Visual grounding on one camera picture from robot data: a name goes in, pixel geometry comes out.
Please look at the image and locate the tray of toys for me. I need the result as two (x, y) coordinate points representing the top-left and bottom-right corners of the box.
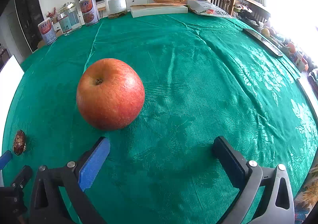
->
(236, 10), (317, 81)

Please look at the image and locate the right red-labelled tin can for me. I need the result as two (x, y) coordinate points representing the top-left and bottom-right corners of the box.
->
(79, 0), (100, 26)

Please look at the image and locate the black-lidded clear canister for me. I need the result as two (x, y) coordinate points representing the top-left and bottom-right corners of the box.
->
(104, 0), (127, 19)

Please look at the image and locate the wooden crib rail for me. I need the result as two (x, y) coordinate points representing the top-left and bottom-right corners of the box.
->
(206, 0), (270, 23)

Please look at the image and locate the green satin tablecloth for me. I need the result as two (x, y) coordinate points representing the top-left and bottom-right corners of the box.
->
(2, 13), (317, 223)

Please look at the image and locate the tall black cabinet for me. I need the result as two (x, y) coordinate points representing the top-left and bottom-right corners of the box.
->
(15, 0), (44, 52)

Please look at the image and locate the white plastic snack bag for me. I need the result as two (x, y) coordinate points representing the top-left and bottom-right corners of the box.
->
(187, 0), (232, 18)

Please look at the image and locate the dark wrinkled fruit near apple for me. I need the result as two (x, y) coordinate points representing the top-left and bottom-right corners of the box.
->
(12, 130), (26, 156)

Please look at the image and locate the red flower vase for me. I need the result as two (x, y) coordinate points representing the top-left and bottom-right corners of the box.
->
(46, 7), (58, 24)

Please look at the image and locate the large red apple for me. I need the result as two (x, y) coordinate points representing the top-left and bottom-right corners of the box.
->
(76, 58), (145, 130)

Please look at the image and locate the white cardboard box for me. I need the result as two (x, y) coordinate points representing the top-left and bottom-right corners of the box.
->
(0, 55), (24, 155)

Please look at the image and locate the white flat box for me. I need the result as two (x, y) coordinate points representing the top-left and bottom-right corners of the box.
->
(130, 3), (188, 18)

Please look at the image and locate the floral cushion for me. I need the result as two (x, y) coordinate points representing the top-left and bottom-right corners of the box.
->
(294, 164), (317, 223)

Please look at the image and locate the glass jar teal label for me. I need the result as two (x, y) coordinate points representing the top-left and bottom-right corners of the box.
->
(57, 2), (82, 36)

